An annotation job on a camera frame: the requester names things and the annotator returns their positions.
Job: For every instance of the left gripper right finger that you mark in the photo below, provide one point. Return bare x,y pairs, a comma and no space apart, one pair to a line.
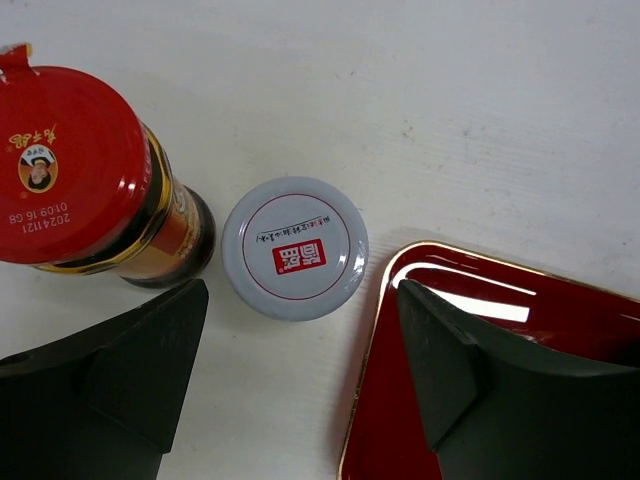
496,405

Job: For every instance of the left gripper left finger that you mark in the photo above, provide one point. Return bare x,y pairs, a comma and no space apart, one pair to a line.
105,402

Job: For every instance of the red lid sauce jar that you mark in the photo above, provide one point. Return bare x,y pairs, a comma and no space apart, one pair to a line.
86,186

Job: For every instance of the red lacquer tray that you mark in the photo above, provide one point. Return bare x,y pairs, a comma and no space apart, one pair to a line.
385,439

